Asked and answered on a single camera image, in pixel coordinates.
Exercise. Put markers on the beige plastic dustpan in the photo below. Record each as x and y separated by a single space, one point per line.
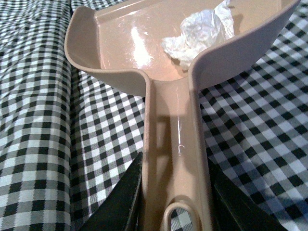
121 46

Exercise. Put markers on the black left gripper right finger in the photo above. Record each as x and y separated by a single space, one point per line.
234 210

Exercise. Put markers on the white tissue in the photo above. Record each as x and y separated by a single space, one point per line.
199 31

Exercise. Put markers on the black white checkered bedsheet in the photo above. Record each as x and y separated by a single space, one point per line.
66 139

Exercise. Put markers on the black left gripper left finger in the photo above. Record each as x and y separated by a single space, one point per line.
119 212

